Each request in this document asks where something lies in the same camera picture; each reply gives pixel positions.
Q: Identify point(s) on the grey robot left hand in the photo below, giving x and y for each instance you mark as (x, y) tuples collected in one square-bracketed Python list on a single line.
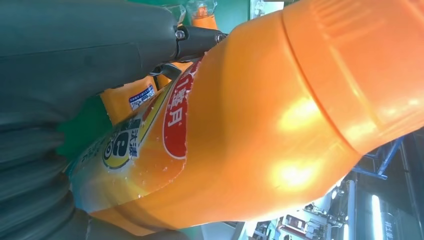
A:
[(82, 46)]

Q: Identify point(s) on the blue metal rack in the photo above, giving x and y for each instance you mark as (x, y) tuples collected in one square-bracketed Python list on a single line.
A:
[(381, 159)]

